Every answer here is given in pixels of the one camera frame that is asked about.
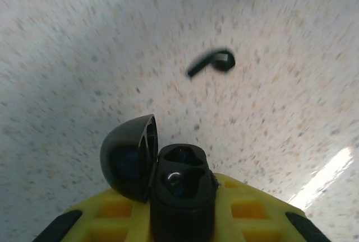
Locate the black wireless earbud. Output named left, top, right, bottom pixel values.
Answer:
left=163, top=170, right=187, bottom=197
left=186, top=46, right=236, bottom=80

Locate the black earbud charging case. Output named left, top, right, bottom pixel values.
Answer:
left=99, top=114, right=217, bottom=242

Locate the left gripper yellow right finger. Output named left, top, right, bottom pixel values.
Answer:
left=211, top=172, right=333, bottom=242

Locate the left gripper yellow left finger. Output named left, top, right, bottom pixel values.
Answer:
left=33, top=188, right=154, bottom=242

